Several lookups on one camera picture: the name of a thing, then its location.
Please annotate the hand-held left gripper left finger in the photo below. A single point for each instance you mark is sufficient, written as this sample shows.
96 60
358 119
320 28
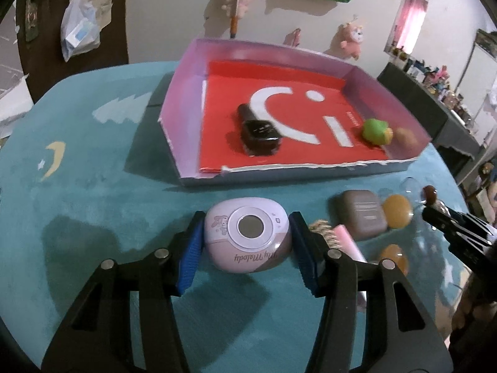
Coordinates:
189 258

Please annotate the orange round compact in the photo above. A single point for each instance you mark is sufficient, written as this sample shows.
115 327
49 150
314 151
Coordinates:
397 211

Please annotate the white box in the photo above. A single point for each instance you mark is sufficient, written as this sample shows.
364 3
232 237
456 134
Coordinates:
13 105

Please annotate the red paper liner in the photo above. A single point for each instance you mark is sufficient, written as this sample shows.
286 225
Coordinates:
303 136

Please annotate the dark cloth covered dresser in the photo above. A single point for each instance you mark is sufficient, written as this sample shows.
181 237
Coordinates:
419 101

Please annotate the clear plastic cap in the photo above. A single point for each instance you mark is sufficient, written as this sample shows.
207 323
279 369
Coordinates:
410 186

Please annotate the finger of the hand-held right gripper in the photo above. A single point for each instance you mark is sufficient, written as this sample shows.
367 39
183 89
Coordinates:
438 215
466 237

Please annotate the pink curtained window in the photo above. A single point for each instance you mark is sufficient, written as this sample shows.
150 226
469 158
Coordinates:
411 15

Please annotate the pink round gadget case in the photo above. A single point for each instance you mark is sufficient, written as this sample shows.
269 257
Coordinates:
248 239

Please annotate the grey-brown earbuds case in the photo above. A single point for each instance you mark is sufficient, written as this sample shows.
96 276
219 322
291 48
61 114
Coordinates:
363 214

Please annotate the row of small bottles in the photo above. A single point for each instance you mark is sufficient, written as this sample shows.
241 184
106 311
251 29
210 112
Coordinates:
431 75

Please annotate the hanging plastic bag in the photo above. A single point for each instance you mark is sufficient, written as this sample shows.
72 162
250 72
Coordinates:
79 31

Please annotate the person's right forearm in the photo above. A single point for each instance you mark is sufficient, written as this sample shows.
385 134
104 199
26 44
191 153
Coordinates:
475 318

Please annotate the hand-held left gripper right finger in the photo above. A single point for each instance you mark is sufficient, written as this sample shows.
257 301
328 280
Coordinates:
306 258

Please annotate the standing mirror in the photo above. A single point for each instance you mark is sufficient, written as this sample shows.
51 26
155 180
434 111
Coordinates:
485 85

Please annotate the pink cardboard box tray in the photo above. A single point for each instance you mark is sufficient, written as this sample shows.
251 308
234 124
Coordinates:
182 124

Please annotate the brown round bead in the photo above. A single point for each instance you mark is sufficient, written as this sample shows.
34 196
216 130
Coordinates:
429 192

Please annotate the purple nail polish bottle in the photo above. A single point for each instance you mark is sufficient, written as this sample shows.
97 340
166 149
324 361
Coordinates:
347 244

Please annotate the dark wooden door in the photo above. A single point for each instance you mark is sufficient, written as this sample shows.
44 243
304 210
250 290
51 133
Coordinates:
116 15

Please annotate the amber round ball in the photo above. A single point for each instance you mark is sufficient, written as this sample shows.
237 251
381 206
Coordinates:
395 258

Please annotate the black nail polish bottle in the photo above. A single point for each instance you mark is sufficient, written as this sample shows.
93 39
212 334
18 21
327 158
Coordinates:
257 132

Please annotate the pink bear plush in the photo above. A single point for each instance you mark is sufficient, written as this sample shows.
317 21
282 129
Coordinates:
351 39

